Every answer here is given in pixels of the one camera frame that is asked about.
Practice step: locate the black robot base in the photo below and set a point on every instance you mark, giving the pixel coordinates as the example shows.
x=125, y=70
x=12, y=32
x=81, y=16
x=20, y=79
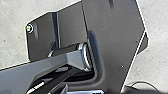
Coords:
x=113, y=33

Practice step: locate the small round base button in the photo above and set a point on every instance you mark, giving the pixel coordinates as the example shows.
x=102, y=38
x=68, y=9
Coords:
x=30, y=28

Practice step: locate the grey robot torso link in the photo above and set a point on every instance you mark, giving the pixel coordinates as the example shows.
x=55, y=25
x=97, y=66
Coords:
x=33, y=71

